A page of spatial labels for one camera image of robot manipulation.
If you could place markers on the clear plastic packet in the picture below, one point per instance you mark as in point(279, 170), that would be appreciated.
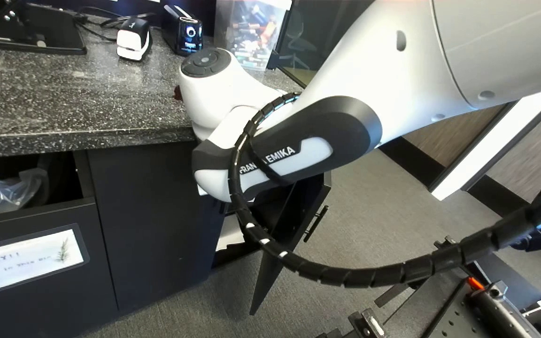
point(249, 29)

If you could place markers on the white charger plug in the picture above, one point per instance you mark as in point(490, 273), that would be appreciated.
point(135, 40)

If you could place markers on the black pencil sharpener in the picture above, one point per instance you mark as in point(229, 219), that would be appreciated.
point(184, 31)

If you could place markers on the clear plastic bag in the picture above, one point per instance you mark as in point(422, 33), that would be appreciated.
point(1, 194)

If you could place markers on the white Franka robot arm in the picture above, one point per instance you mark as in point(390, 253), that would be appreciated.
point(409, 63)

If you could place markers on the white slanted beam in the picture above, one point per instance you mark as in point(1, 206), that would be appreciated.
point(490, 147)

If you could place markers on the black drawer front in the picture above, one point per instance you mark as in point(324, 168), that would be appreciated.
point(33, 307)

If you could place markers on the black desk stand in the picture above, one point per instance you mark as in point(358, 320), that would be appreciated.
point(37, 29)

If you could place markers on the white paper label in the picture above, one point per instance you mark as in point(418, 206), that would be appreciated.
point(24, 260)

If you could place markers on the black cabinet body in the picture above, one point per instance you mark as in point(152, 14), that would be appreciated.
point(84, 189)

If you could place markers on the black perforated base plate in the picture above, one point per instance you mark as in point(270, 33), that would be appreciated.
point(433, 313)

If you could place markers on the orange tipped silver tool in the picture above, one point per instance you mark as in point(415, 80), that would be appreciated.
point(499, 307)

